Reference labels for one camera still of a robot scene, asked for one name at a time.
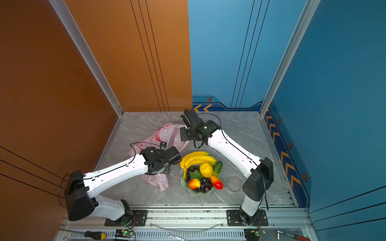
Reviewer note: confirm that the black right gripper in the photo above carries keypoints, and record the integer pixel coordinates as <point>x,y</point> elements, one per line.
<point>183,132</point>

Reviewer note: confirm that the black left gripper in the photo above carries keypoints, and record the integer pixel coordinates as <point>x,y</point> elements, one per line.
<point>167,170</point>

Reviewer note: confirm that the pink printed plastic bag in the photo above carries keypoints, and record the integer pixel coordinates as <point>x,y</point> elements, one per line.
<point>165,137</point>

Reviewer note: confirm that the yellow banana bunch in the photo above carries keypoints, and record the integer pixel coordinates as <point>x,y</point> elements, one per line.
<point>195,158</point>

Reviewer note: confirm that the red yellow mango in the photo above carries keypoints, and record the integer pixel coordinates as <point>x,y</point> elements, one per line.
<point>194,184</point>

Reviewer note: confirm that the yellow lemon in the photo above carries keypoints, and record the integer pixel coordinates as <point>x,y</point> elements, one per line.
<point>206,170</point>

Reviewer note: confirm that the small red orange mango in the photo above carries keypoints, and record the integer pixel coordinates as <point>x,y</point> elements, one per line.
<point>217,183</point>

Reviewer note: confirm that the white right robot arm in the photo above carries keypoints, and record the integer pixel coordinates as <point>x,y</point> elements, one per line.
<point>258,172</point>

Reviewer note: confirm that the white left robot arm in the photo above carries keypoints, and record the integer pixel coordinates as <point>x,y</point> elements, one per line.
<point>83,191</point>

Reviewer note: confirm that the light green fruit plate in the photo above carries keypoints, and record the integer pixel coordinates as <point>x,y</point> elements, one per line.
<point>191,192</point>

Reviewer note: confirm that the dark purple grape bunch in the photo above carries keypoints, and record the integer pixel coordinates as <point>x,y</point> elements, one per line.
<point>194,172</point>

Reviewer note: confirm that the clear tape roll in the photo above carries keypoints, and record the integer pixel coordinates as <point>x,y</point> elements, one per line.
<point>233,185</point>

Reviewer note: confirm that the green circuit board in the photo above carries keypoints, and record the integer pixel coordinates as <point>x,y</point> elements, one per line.
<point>124,235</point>

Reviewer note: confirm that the yellow black screwdriver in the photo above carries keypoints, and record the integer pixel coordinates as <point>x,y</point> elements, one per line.
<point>98,236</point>

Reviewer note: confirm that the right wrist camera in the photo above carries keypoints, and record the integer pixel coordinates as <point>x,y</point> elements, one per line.
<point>191,119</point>

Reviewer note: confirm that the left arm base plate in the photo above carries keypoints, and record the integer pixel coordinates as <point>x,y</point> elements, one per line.
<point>137,218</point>

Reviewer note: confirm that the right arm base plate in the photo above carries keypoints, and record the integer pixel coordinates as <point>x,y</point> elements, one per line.
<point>262,217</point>

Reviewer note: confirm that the aluminium front rail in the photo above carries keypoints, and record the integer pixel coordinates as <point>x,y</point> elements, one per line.
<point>200,223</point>

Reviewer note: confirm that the red handled screwdriver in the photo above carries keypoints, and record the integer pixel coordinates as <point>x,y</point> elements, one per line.
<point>297,237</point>

